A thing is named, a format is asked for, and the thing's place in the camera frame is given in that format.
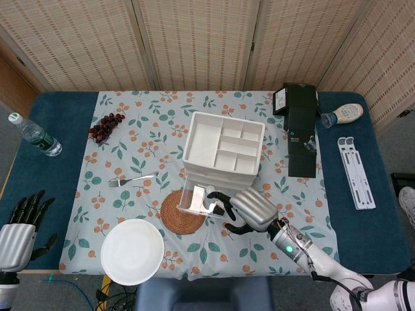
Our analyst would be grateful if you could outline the woven bamboo folding screen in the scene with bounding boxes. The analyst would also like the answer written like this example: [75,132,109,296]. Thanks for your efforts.
[0,0,415,130]

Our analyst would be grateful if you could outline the dark red grape bunch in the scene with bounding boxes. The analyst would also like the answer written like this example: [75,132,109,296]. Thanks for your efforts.
[88,112,126,144]

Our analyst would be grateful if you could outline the cream squeeze bottle blue cap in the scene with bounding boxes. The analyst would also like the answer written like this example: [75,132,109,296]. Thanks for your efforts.
[320,103,364,129]

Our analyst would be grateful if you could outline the white plastic drawer organizer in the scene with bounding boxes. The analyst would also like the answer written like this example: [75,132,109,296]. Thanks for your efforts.
[181,110,267,190]

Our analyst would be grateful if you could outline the white shoe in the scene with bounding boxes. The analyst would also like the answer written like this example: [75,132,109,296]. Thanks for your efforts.
[397,187,415,228]

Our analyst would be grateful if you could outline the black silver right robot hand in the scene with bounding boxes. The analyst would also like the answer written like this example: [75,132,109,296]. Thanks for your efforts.
[206,189,279,235]

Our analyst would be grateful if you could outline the white small box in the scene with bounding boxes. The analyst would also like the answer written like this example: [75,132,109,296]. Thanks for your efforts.
[189,185,209,212]

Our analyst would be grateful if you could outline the round woven rattan coaster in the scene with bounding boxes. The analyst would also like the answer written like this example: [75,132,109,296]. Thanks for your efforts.
[160,190,207,234]

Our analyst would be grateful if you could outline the black cardboard box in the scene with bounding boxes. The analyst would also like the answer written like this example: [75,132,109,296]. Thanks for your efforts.
[272,82,320,178]

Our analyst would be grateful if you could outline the silver metal fork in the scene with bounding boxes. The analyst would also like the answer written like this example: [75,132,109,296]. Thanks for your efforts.
[108,171,160,189]

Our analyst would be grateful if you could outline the black floor object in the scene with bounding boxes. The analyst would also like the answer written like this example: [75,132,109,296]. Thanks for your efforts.
[390,172,415,192]

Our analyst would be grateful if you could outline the blue floor cable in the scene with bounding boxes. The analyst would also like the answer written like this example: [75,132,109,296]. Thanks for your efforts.
[44,273,99,311]

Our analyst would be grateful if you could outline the white folding laptop stand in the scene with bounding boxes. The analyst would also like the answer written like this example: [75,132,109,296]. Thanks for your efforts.
[337,136,377,211]

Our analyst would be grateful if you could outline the black floor cables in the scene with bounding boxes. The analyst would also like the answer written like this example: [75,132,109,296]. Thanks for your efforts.
[95,281,139,311]

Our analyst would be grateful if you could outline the grey black small gadget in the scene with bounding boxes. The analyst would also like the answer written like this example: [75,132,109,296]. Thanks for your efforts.
[202,184,226,217]

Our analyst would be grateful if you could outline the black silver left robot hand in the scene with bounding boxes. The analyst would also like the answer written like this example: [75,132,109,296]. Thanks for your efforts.
[0,190,58,272]

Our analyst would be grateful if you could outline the floral fruit print tablecloth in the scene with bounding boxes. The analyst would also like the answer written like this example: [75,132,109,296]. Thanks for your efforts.
[58,90,343,282]

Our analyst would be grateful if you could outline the white plate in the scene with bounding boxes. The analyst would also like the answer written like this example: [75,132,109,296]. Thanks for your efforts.
[100,218,165,286]

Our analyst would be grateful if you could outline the clear plastic water bottle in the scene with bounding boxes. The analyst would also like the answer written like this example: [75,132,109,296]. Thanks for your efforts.
[8,111,63,157]

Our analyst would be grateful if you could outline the dark blue table cover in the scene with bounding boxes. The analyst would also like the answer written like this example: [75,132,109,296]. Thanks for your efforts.
[0,90,410,277]

